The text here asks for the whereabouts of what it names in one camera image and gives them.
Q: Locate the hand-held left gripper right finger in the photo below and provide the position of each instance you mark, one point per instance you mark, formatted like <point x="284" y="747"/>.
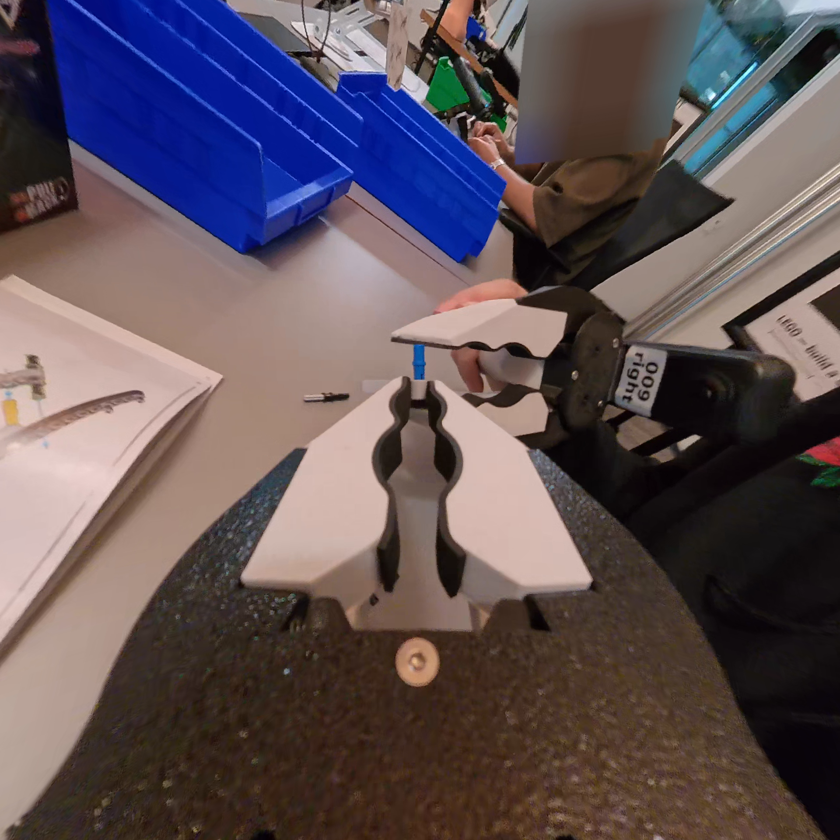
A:
<point x="518" y="525"/>

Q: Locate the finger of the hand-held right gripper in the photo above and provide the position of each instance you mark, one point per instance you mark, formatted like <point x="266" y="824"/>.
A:
<point x="485" y="321"/>
<point x="525" y="413"/>

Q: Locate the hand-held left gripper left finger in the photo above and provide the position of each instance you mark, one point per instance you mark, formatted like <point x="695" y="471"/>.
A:
<point x="308" y="525"/>

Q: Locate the blue toy pin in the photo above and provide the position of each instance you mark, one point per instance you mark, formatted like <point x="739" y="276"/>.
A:
<point x="418" y="364"/>

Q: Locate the person's right forearm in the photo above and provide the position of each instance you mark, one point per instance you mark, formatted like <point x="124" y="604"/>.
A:
<point x="656" y="479"/>

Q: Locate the another person's forearm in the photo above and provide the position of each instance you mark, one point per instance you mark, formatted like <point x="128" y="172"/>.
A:
<point x="522" y="197"/>

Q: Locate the grey desk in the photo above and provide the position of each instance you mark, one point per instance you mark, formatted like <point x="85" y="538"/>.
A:
<point x="262" y="315"/>

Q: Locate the person's right hand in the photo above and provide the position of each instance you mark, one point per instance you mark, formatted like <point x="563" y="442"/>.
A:
<point x="485" y="292"/>

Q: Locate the black and grey toy pin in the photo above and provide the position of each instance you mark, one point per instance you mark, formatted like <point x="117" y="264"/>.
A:
<point x="328" y="397"/>

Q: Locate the blue plastic bin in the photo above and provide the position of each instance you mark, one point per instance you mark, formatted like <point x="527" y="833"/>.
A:
<point x="197" y="164"/>
<point x="426" y="184"/>

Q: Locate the framed sign on black easel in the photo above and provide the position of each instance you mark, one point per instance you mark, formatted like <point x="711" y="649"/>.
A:
<point x="794" y="341"/>

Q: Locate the white instruction booklet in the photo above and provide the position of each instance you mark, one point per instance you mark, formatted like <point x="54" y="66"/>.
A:
<point x="98" y="492"/>

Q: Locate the green plastic holder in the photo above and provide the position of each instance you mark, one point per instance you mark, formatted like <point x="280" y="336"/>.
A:
<point x="446" y="85"/>

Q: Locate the person in black sweatshirt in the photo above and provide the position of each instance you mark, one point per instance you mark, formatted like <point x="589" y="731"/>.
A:
<point x="754" y="623"/>

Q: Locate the hanging paper tag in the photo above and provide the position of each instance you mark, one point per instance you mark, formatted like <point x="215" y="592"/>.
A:
<point x="397" y="46"/>

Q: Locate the white laptop stand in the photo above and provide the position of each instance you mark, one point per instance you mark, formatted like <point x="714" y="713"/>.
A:
<point x="341" y="33"/>

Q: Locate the black tablet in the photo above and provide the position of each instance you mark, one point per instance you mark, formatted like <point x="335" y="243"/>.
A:
<point x="275" y="33"/>

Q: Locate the black printed toy box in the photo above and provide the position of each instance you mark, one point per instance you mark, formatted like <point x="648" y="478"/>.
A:
<point x="33" y="131"/>

